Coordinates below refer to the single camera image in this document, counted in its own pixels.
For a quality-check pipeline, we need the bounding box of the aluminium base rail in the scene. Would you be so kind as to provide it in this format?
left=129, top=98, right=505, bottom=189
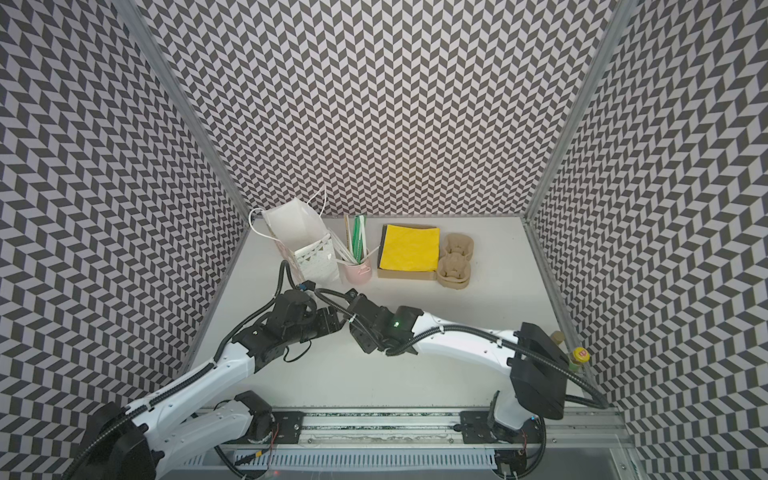
left=179, top=407, right=647, bottom=479

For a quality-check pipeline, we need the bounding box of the aluminium left corner post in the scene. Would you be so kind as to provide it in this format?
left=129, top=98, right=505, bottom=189
left=112, top=0, right=249, bottom=216

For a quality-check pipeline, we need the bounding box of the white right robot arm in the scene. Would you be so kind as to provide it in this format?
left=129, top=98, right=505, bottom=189
left=341, top=289, right=608, bottom=432

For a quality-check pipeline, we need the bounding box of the brown pulp cup carrier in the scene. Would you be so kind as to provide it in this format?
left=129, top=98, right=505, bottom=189
left=436, top=233, right=474, bottom=290

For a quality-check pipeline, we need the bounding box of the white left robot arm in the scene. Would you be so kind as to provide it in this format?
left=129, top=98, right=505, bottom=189
left=63, top=286, right=342, bottom=479

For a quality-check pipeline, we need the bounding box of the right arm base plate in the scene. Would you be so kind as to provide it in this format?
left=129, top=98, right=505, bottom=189
left=453, top=410, right=541, bottom=445

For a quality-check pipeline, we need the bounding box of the yellow paper napkin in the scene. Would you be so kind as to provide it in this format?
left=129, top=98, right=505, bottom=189
left=379, top=224, right=441, bottom=272

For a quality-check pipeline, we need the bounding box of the wooden stir stick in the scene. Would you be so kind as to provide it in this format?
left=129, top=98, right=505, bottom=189
left=344, top=214, right=354, bottom=260

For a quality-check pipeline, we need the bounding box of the brown cardboard napkin box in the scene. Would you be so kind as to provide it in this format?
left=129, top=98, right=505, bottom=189
left=377, top=223, right=437, bottom=280

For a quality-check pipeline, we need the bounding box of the green wrapped straw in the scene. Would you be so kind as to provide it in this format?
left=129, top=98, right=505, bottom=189
left=351, top=215, right=367, bottom=264

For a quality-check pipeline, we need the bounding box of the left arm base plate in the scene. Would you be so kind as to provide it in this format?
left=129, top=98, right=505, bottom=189
left=241, top=411, right=305, bottom=445

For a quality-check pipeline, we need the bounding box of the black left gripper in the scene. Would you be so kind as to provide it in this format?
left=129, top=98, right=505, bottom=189
left=284, top=305, right=347, bottom=347

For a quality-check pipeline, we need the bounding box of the white patterned gift bag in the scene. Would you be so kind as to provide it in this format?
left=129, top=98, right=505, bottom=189
left=247, top=186, right=339, bottom=285

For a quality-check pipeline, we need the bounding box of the aluminium frame corner post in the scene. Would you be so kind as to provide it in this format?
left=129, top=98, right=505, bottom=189
left=523, top=0, right=640, bottom=223

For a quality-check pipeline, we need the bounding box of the yellow capped sauce bottle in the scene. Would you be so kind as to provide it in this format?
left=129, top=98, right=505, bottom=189
left=568, top=347, right=591, bottom=372

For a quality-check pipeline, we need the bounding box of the pink metal bucket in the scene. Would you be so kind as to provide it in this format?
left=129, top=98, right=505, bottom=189
left=341, top=259, right=374, bottom=285

